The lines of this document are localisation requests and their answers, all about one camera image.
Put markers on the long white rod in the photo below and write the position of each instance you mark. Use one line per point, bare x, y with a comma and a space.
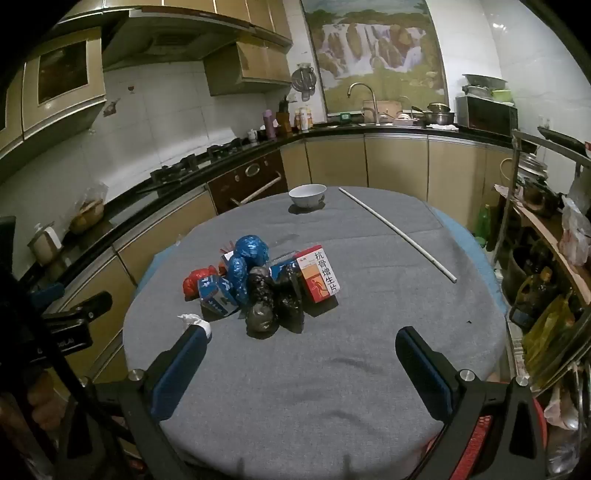
401, 235

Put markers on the red white medicine box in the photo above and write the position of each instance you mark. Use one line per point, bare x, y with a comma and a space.
318, 277

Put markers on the white pink plastic bag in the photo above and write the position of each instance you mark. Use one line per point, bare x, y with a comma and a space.
575, 235

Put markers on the black kitchen countertop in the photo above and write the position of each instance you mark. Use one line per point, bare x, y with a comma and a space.
138, 198

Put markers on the white ceramic bowl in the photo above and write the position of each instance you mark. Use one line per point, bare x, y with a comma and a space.
307, 196

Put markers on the dark brown built-in oven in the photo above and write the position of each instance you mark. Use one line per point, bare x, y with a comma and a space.
249, 177

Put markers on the blue plastic bag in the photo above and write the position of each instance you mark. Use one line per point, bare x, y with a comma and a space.
251, 249
238, 277

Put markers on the cooking oil bottle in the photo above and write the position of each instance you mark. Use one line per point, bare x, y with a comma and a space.
531, 300

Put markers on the beige wall cabinet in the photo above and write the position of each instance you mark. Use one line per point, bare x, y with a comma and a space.
249, 64

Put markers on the glass door wall cabinet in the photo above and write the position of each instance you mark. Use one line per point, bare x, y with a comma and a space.
60, 78

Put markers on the round metal strainer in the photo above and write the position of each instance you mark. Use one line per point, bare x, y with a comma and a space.
303, 78

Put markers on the person's left hand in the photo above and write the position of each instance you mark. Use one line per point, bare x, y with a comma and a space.
41, 401

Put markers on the metal cooking pot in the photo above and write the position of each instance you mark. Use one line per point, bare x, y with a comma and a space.
438, 114

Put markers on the beige base cabinets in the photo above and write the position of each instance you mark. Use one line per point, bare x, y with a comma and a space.
392, 161

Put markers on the pale blue white box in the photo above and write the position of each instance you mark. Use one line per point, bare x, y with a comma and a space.
217, 295

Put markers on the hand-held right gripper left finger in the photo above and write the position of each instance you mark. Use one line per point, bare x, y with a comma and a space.
178, 374

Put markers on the metal shelf rack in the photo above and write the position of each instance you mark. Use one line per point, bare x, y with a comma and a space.
549, 230

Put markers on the pink thermos bottle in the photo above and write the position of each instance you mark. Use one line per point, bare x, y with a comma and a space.
269, 124

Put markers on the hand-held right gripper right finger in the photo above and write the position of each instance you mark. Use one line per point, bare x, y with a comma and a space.
427, 376

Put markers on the black plastic bag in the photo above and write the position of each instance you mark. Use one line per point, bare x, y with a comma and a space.
261, 307
290, 300

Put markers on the wooden cutting board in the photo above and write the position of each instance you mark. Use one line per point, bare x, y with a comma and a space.
388, 110

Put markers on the knife block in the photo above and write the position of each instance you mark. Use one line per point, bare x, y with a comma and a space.
282, 117

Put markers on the white tissue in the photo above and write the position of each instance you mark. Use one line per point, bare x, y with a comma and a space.
190, 319

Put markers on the metal kitchen faucet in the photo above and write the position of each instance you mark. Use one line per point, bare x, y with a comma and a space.
369, 92

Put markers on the green glass bottle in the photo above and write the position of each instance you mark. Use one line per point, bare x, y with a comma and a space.
483, 226

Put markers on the grey tablecloth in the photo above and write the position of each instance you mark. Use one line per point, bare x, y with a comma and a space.
323, 369

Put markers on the red plastic basket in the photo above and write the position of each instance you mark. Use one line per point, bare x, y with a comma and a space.
480, 443

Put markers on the black toaster oven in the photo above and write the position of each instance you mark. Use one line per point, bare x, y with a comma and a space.
485, 115

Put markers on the yellow plastic bag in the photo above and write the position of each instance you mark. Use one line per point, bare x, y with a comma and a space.
549, 337

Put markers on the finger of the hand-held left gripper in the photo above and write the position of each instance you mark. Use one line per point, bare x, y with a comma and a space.
46, 294
87, 308

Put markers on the metal basin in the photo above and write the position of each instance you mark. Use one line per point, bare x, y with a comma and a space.
485, 82

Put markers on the blue table cover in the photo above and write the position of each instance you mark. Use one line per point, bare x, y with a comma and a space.
480, 263

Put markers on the red plastic bag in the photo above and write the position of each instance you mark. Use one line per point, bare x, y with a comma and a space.
194, 282

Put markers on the clear bag of food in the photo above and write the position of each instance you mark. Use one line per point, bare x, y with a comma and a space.
87, 212

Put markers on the beige lidded container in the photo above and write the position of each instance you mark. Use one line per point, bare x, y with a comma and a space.
44, 244

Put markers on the black gas stove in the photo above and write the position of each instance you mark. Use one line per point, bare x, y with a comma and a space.
184, 166

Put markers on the waterfall wall picture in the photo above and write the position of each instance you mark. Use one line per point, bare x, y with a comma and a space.
369, 46

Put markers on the range hood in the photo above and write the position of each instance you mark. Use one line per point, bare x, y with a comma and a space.
184, 44

